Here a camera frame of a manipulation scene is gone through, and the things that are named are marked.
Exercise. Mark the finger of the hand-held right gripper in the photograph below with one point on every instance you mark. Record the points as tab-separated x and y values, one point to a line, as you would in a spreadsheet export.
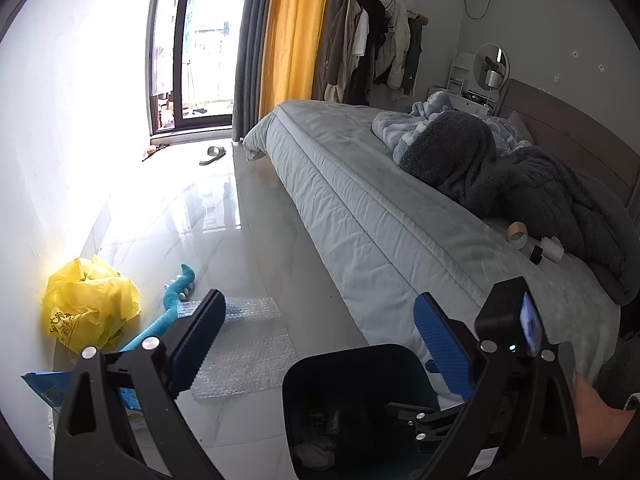
432	440
425	416

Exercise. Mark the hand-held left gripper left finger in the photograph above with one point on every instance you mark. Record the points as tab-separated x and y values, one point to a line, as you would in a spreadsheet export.
200	342

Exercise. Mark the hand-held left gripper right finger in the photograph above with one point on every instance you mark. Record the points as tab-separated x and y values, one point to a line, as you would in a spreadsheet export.
445	355

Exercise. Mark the black trash bin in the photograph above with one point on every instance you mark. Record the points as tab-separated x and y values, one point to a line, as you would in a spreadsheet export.
350	375

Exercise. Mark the person's right hand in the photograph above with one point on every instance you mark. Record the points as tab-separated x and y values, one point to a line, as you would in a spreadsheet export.
600	425

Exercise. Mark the teal plush toy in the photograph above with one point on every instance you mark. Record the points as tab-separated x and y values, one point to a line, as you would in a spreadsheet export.
170	305

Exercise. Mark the bubble wrap sheet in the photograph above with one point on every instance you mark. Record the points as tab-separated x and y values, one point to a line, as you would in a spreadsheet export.
250	355

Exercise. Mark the brown cardboard roll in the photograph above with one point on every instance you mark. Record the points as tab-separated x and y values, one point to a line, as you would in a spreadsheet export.
511	232

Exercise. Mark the yellow plastic bag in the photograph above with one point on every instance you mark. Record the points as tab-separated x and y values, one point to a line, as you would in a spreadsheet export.
85	300

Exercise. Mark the dark grey fleece blanket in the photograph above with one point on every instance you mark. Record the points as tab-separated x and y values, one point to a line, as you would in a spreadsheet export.
550	195

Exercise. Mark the bed with grey sheet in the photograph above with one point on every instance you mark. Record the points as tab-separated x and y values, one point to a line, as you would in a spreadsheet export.
375	240

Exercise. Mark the blue flat packet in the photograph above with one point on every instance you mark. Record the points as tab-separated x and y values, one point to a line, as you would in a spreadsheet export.
45	385

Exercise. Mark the patterned grey pillow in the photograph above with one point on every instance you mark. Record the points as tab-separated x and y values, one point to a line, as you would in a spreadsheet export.
510	135

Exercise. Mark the grey slipper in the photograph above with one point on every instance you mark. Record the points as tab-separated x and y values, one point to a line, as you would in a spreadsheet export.
214	152

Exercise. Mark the small debris by window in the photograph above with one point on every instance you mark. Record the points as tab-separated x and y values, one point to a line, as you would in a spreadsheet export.
150	152

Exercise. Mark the beige padded headboard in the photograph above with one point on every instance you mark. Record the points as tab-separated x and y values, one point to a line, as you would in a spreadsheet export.
575	130

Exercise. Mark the white dresser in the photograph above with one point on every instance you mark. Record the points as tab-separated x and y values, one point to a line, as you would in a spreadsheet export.
475	105

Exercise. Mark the light blue fleece blanket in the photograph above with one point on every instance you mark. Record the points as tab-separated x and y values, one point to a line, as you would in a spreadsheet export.
395	130

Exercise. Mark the white cylindrical lamp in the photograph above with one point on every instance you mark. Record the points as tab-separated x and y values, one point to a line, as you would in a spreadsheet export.
492	78

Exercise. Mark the white shelf organizer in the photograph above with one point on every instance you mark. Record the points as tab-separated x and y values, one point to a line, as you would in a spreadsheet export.
460	75

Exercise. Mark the round mirror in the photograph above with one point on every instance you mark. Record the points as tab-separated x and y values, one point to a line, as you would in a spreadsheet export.
482	55

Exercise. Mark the dark green garment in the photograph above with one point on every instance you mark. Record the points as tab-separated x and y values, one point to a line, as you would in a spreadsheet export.
414	60

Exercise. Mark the grey curtain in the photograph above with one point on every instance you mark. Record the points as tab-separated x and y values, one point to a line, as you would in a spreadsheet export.
250	60

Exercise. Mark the white jacket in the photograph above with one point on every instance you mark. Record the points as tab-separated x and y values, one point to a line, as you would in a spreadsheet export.
397	45

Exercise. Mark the dark-framed window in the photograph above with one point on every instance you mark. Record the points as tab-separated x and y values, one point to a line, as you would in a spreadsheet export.
210	35

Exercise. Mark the clothes rack bar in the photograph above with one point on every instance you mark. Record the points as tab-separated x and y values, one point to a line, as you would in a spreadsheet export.
420	17

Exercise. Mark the beige coat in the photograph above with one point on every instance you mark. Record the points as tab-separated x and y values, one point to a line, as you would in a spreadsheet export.
340	50

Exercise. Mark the white shirt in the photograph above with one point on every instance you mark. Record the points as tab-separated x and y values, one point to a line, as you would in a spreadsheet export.
361	35

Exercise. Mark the yellow curtain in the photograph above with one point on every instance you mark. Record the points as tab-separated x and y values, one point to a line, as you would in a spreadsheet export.
295	35

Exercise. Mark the black garment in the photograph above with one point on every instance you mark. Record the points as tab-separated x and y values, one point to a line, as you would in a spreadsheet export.
372	15

